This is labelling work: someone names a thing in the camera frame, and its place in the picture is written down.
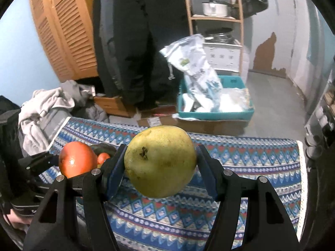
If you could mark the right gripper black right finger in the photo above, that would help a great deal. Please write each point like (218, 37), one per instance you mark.
(268, 226)

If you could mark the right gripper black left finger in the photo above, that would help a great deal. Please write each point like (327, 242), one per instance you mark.
(55, 226)

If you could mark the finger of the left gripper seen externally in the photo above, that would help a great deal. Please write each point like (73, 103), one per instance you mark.
(37, 164)

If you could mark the large orange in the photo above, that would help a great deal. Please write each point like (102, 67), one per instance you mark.
(76, 158)

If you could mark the yellow-green pear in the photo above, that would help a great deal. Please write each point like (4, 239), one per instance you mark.
(160, 161)

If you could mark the person's left hand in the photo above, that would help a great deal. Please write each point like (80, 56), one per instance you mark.
(18, 222)

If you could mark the grey clothes pile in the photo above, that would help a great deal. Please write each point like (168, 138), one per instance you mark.
(42, 116)

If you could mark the orange in bowl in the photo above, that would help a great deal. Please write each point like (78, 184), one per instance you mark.
(102, 157)

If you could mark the small wooden box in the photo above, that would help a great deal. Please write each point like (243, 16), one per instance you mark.
(115, 106)

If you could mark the cardboard box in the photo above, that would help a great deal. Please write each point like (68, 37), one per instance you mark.
(225, 127)

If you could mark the shoe rack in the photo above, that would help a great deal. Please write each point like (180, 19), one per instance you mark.
(320, 125)

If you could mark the teal storage bin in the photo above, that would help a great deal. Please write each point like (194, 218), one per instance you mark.
(198, 107)

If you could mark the clear plastic bag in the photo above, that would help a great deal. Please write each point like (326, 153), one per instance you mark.
(235, 100)

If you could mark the white rice bag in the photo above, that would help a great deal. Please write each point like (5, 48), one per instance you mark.
(188, 56)

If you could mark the wooden louvered door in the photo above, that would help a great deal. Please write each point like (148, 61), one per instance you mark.
(65, 30)

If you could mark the white patterned box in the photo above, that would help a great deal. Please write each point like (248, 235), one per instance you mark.
(224, 57)

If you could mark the black jacket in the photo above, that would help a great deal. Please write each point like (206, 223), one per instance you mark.
(128, 38)

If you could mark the wooden shelf unit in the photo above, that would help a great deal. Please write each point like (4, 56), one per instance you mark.
(240, 20)

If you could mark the metal cooking pot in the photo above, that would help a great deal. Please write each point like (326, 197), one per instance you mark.
(215, 8)

